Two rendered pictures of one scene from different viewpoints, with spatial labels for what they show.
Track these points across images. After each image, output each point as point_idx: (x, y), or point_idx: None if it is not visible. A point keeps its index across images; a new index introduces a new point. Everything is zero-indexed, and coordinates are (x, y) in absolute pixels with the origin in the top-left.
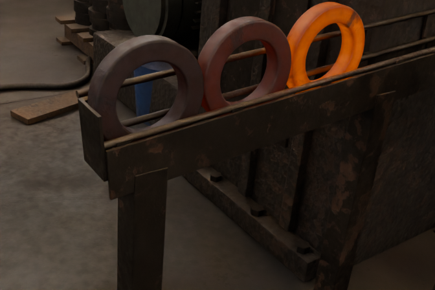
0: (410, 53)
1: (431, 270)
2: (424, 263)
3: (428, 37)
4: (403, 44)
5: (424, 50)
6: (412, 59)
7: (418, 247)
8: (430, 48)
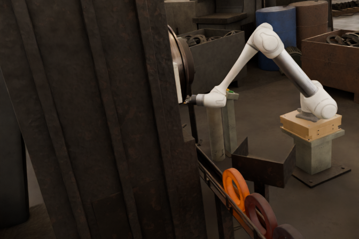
0: (215, 167)
1: (208, 234)
2: None
3: None
4: (200, 167)
5: (212, 162)
6: (218, 168)
7: None
8: (210, 160)
